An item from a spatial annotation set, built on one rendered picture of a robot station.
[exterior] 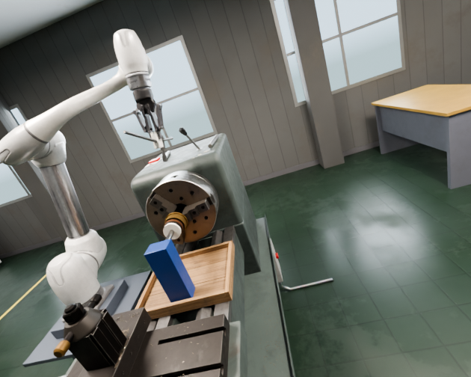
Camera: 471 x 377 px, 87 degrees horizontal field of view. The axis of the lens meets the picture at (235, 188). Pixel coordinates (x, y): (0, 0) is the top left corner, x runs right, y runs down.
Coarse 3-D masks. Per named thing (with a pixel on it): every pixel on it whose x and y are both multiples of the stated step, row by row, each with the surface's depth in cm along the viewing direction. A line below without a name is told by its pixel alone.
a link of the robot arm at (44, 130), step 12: (120, 72) 107; (108, 84) 107; (120, 84) 109; (84, 96) 100; (96, 96) 103; (60, 108) 95; (72, 108) 97; (84, 108) 102; (36, 120) 94; (48, 120) 95; (60, 120) 96; (36, 132) 94; (48, 132) 96
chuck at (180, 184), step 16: (192, 176) 111; (160, 192) 107; (176, 192) 107; (192, 192) 108; (208, 192) 107; (176, 208) 119; (160, 224) 113; (192, 224) 113; (208, 224) 113; (192, 240) 116
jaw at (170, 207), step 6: (150, 198) 109; (156, 198) 104; (162, 198) 107; (150, 204) 105; (156, 204) 105; (162, 204) 104; (168, 204) 106; (174, 204) 110; (162, 210) 104; (168, 210) 103; (174, 210) 106; (162, 216) 103
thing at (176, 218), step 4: (172, 212) 101; (176, 212) 101; (168, 216) 101; (172, 216) 99; (176, 216) 99; (180, 216) 100; (184, 216) 102; (168, 220) 98; (172, 220) 97; (176, 220) 98; (180, 220) 99; (184, 220) 101; (164, 224) 97; (180, 224) 97; (184, 224) 100; (184, 228) 100
